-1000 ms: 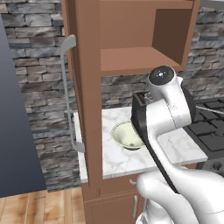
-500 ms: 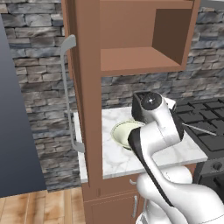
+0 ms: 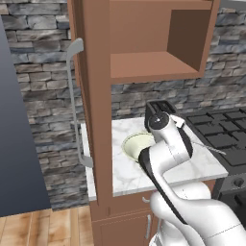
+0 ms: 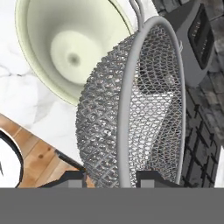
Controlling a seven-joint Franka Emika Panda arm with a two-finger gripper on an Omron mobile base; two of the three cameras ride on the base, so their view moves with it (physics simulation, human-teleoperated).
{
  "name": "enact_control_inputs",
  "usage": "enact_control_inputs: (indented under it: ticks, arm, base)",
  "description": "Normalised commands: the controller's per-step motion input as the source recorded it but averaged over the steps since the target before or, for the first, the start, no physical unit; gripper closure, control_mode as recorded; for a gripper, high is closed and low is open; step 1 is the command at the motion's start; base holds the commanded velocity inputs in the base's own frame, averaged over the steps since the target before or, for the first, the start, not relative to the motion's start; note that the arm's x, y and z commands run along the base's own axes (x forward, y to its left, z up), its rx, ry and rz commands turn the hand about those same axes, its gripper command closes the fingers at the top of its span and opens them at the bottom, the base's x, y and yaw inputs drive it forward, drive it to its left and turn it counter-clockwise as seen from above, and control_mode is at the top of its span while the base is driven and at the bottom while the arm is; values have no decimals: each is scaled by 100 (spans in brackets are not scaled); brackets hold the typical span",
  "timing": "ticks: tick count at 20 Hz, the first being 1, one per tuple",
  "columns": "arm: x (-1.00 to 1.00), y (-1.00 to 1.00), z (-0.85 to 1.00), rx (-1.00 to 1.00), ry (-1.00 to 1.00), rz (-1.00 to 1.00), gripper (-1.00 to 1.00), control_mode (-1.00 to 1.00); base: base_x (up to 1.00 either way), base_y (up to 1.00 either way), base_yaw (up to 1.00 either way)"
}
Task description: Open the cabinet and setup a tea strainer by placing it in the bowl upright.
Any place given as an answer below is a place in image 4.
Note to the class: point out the grey metal mesh tea strainer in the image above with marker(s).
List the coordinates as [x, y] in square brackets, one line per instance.
[102, 122]

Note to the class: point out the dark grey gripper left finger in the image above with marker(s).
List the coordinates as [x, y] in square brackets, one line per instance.
[75, 177]

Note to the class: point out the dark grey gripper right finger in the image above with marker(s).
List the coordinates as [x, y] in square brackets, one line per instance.
[148, 176]

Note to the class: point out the white round thing, black rim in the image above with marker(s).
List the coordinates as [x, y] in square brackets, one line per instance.
[8, 163]

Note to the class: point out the grey toaster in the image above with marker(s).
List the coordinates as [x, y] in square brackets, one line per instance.
[189, 46]

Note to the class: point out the pale green bowl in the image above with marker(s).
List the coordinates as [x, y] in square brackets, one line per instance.
[73, 55]

